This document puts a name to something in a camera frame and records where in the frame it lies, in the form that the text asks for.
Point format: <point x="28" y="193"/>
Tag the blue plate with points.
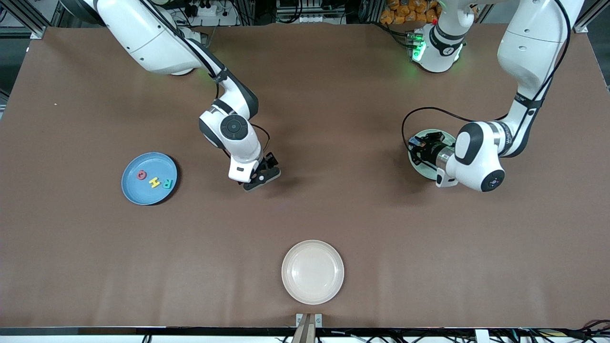
<point x="157" y="164"/>

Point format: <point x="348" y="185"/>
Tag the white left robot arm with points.
<point x="529" y="43"/>

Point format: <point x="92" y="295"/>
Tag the black and white equipment rack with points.
<point x="310" y="12"/>

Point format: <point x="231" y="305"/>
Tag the green foam letter R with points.
<point x="167" y="183"/>

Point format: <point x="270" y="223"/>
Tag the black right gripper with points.
<point x="268" y="162"/>

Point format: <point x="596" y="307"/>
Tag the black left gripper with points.
<point x="430" y="151"/>

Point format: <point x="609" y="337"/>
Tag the cream plate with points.
<point x="312" y="272"/>

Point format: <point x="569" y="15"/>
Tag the red foam letter Q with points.
<point x="141" y="175"/>

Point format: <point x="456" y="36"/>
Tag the white power strip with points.
<point x="219" y="16"/>

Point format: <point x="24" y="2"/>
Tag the yellow uppercase foam letter H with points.
<point x="154" y="182"/>

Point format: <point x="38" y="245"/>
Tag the orange packets pile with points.
<point x="405" y="12"/>

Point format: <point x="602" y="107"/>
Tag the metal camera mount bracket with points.
<point x="309" y="321"/>

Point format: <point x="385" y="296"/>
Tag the green plate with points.
<point x="424" y="172"/>

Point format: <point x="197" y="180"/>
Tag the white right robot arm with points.
<point x="143" y="38"/>

